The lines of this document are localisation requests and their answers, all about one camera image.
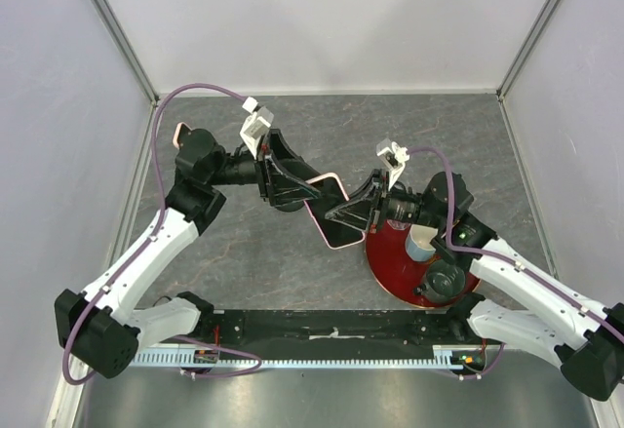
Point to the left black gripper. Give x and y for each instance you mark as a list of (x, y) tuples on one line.
[(287, 160)]

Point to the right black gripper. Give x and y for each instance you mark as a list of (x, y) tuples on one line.
[(357, 214)]

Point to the pink case smartphone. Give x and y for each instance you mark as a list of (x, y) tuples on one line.
[(336, 234), (182, 132)]

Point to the black round base phone holder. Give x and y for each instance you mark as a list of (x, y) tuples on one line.
[(290, 208)]

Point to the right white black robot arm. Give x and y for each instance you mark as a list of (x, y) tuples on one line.
[(511, 281)]

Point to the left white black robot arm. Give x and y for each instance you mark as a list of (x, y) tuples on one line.
[(202, 165)]

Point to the clear glass cup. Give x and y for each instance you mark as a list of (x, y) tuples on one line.
[(397, 225)]

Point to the red round tray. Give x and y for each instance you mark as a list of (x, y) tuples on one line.
[(397, 273)]

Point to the light blue white mug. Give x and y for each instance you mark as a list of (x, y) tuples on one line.
[(418, 243)]

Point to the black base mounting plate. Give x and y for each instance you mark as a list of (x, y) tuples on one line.
[(334, 333)]

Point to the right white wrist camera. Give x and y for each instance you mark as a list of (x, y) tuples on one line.
[(394, 157)]

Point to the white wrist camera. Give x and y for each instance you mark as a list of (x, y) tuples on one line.
[(394, 157), (256, 125)]

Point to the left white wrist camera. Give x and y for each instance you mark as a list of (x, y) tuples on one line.
[(256, 125)]

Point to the aluminium frame front rail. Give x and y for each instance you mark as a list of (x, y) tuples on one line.
[(487, 320)]

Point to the slotted cable duct rail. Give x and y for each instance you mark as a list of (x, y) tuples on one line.
[(187, 357)]

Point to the left aluminium corner post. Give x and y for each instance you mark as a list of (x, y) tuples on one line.
[(125, 48)]

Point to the aluminium corner post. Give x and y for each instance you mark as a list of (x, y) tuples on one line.
[(125, 48), (535, 32)]

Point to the right aluminium corner post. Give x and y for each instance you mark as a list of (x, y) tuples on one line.
[(535, 32)]

